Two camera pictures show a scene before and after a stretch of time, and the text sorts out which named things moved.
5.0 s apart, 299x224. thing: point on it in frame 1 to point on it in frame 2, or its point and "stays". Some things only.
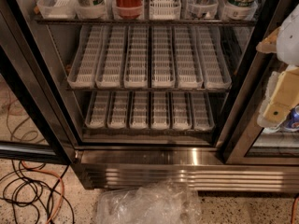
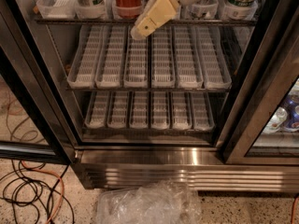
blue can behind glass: (291, 120) stays
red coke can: (128, 1) stays
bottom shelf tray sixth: (202, 117) stays
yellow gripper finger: (281, 98) to (160, 11)
